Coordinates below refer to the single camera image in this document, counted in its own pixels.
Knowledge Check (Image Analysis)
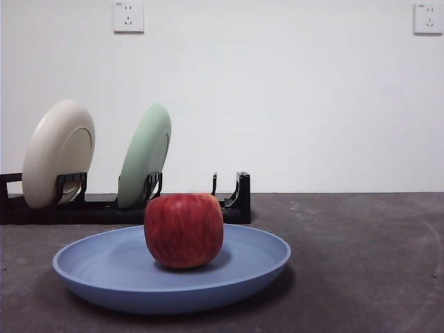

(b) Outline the red apple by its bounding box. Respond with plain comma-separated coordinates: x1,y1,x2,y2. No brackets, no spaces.
144,193,225,270

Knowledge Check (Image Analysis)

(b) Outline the white wall socket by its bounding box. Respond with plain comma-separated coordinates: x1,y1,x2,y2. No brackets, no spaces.
413,2,444,35
112,1,146,35

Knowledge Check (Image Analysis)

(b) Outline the blue round plate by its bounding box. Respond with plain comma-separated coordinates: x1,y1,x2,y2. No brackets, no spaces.
52,223,292,316

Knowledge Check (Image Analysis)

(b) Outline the cream round plate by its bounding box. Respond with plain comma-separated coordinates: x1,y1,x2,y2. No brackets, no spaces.
22,99,96,210

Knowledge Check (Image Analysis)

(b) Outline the black plate rack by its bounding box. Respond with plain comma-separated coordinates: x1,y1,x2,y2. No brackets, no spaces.
0,171,252,225

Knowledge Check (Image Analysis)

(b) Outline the green round plate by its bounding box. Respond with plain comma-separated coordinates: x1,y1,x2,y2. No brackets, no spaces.
117,103,173,210

